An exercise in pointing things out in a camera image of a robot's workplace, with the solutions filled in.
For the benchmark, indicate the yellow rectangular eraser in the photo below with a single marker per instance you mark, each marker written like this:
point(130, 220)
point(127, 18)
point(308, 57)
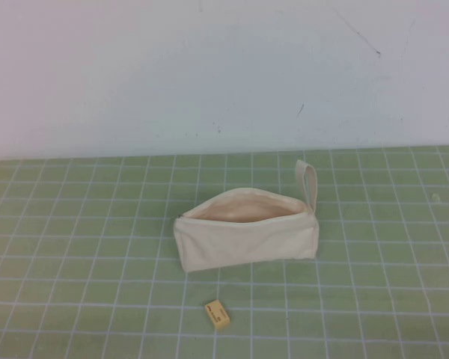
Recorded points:
point(217, 309)

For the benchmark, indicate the cream canvas pencil case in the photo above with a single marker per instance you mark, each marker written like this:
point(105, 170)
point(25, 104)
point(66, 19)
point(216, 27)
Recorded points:
point(243, 243)

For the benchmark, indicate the green grid mat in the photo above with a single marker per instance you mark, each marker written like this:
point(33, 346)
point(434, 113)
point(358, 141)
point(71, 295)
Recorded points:
point(97, 261)

